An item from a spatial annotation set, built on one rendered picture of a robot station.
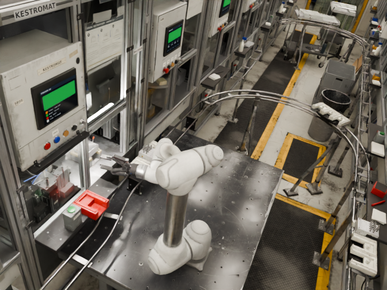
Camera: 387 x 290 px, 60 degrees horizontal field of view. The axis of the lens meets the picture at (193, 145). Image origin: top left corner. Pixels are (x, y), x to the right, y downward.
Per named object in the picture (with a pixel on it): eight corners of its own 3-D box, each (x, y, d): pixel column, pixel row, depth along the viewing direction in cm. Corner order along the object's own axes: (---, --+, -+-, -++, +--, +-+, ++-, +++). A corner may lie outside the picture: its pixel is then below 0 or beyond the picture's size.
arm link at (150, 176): (144, 183, 206) (150, 163, 211) (169, 189, 205) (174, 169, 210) (143, 178, 196) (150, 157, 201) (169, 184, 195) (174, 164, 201)
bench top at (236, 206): (223, 342, 170) (224, 339, 167) (56, 252, 196) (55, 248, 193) (283, 174, 283) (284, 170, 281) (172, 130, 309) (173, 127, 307)
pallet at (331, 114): (309, 111, 345) (312, 103, 339) (318, 109, 352) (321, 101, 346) (338, 131, 323) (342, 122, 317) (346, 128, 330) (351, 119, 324)
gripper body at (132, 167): (139, 171, 209) (124, 167, 209) (139, 161, 203) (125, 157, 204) (135, 179, 203) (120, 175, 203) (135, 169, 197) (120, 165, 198)
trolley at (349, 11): (341, 56, 732) (361, 11, 674) (315, 50, 740) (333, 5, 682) (339, 44, 799) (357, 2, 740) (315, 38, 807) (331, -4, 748)
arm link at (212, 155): (201, 144, 167) (179, 153, 159) (223, 136, 152) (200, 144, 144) (211, 168, 167) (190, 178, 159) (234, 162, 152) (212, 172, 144)
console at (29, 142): (27, 174, 143) (7, 77, 115) (-22, 150, 150) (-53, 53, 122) (90, 128, 175) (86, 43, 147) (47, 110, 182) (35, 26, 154)
